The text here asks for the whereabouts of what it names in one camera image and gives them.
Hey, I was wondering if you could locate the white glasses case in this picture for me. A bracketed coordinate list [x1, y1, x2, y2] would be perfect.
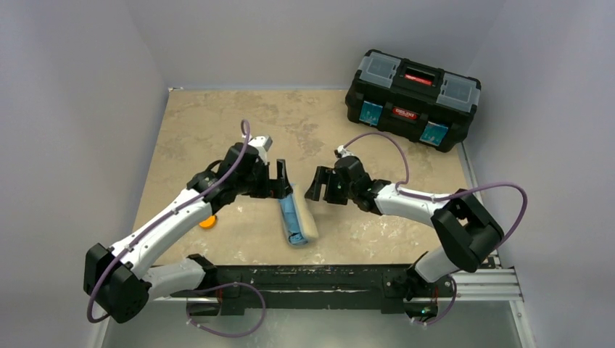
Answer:
[292, 183, 319, 247]

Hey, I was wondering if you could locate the light blue folding umbrella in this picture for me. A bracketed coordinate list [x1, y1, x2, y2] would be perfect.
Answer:
[278, 194, 308, 247]

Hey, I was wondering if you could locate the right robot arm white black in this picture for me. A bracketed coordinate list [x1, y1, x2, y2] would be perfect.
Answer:
[305, 156, 504, 283]

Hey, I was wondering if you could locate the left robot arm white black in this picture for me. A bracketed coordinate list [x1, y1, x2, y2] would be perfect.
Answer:
[83, 136, 292, 323]

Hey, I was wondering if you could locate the black toolbox with clear lids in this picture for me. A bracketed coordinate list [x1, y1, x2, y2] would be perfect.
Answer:
[344, 49, 482, 152]

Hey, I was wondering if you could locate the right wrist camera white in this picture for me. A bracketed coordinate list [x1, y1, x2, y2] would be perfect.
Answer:
[334, 145, 355, 159]

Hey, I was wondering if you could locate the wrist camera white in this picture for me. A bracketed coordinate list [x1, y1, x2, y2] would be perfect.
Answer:
[334, 145, 355, 159]
[248, 136, 273, 164]

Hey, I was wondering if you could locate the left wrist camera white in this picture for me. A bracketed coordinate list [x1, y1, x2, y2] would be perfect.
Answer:
[248, 136, 273, 164]

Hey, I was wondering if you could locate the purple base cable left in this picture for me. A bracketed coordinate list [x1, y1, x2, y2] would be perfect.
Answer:
[186, 281, 267, 339]

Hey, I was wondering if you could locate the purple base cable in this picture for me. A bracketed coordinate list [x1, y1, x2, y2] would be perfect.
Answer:
[186, 281, 267, 339]
[412, 278, 458, 326]

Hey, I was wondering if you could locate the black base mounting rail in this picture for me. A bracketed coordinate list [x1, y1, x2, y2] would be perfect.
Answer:
[171, 264, 454, 318]

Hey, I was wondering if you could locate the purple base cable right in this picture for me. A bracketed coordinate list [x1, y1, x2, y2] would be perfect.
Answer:
[412, 278, 458, 326]

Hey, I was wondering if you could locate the aluminium frame rail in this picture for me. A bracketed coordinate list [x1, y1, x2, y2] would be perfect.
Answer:
[98, 144, 537, 348]

